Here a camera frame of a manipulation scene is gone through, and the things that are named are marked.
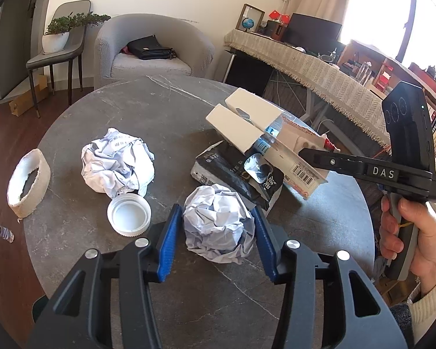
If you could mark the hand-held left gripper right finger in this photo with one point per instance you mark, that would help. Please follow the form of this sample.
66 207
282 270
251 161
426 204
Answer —
267 247

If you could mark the crumpled printed paper ball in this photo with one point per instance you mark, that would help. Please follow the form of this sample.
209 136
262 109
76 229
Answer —
116 160

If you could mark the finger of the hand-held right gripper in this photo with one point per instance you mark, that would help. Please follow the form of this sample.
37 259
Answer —
334 161

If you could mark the black cabinet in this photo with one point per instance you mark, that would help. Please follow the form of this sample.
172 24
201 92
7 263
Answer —
247 71

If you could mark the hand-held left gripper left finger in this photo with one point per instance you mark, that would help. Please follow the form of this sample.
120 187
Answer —
169 243

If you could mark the table leg with striped sock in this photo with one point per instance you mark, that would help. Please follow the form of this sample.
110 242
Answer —
5 233

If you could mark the potted plant in white pot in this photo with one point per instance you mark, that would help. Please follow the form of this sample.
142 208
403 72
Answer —
54 41

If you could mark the brown wooden box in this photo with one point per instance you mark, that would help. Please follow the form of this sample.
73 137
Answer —
274 29

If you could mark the person's right forearm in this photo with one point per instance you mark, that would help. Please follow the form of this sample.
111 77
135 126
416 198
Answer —
432 309

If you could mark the dark fuzzy clothing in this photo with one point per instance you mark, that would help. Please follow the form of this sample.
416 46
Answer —
401 323

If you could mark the person's right hand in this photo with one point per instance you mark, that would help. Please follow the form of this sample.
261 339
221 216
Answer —
430 240

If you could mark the red and white carton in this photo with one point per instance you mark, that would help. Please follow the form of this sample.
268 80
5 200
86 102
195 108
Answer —
301 160

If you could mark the clear plastic water bottle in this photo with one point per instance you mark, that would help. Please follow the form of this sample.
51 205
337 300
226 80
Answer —
273 132

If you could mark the black handbag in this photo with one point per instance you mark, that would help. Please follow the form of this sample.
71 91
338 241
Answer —
147 47

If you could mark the wooden frame with globe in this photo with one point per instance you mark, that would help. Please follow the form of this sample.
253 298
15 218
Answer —
247 23

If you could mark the wooden bookshelf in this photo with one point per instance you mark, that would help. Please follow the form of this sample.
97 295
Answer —
385 72

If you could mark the red ornaments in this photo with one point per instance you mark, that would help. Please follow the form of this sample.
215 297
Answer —
279 16

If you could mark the grey dining chair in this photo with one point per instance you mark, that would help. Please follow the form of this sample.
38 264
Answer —
47 58

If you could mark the cloth-covered desk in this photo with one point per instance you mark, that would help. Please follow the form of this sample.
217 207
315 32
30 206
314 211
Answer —
312 69

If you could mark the grey door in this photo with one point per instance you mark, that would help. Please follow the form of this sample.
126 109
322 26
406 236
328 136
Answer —
14 51

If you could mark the flat cardboard box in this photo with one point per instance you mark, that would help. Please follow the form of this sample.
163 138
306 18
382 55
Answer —
21 103

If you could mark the grey armchair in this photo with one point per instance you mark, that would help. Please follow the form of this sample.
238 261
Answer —
156 31

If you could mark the black torn packet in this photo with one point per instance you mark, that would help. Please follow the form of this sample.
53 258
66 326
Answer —
221 171

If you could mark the black computer monitor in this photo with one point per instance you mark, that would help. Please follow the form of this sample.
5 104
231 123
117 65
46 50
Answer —
312 29

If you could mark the white cardboard box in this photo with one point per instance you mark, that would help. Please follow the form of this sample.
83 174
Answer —
254 103
236 127

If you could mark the pink cloth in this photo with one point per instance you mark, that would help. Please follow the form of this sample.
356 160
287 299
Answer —
125 50

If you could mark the white paper ball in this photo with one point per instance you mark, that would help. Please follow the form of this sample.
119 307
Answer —
218 225

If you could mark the white plastic jar lid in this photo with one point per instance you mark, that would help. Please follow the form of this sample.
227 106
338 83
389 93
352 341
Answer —
129 214

